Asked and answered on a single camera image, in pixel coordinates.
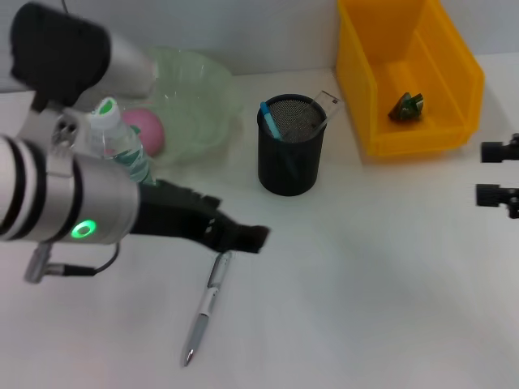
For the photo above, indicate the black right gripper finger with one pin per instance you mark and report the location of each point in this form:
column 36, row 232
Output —
column 490, row 195
column 496, row 152

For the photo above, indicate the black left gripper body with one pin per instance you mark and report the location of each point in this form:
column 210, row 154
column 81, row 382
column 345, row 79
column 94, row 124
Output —
column 178, row 215

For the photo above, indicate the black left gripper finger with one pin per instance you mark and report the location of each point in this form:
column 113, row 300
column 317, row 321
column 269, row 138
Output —
column 208, row 202
column 247, row 239

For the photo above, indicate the clear green-labelled water bottle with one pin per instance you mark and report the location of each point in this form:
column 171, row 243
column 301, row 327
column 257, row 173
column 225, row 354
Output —
column 121, row 150

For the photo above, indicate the pink toy peach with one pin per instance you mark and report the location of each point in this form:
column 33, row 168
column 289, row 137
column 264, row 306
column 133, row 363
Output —
column 148, row 127

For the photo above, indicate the silver ballpoint pen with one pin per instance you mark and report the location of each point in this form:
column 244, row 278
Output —
column 202, row 320

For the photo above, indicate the green plastic wrapper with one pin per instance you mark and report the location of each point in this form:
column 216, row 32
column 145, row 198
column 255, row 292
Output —
column 405, row 107

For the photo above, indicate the blue sheathed scissors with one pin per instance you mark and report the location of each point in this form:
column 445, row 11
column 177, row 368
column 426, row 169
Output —
column 271, row 121

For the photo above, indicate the transparent plastic ruler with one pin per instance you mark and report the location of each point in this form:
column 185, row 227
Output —
column 330, row 107

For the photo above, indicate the black mesh pen holder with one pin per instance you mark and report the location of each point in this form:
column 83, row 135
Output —
column 300, row 170

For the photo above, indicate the translucent green plastic fruit bowl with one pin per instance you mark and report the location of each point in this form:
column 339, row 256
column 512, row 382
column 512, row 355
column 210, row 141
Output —
column 194, row 101

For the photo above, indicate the yellow plastic storage bin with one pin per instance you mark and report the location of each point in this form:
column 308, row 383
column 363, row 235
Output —
column 405, row 61

